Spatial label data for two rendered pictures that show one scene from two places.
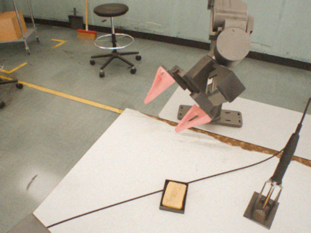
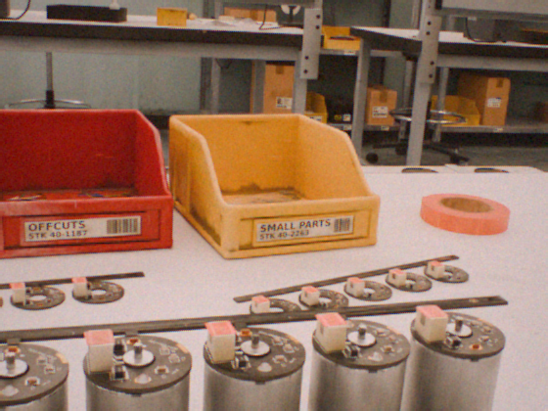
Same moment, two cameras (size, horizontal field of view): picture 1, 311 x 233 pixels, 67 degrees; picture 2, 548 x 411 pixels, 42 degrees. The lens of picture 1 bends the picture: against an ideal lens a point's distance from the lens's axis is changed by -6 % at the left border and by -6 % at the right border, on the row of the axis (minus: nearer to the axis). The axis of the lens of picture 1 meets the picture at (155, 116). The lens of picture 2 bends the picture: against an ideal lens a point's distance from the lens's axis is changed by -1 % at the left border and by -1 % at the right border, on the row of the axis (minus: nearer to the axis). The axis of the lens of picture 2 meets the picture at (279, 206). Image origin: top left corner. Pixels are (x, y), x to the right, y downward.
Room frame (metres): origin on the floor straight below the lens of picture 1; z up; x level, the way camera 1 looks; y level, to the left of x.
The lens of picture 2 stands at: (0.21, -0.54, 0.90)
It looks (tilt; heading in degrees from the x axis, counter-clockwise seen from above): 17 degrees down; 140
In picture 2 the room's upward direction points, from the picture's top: 4 degrees clockwise
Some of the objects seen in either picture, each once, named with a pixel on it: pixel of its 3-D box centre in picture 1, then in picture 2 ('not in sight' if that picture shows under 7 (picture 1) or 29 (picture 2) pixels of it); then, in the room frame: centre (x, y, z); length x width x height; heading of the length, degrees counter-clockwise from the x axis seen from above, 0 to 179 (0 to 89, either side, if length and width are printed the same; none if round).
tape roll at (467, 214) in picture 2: not in sight; (464, 212); (-0.08, -0.14, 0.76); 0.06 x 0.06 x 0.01
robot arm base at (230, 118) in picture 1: (211, 106); not in sight; (0.61, -0.17, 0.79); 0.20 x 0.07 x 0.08; 79
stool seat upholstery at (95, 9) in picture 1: (111, 8); not in sight; (2.45, 0.43, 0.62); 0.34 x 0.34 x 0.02
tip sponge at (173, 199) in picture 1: (174, 195); not in sight; (0.32, -0.04, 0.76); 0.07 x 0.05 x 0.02; 168
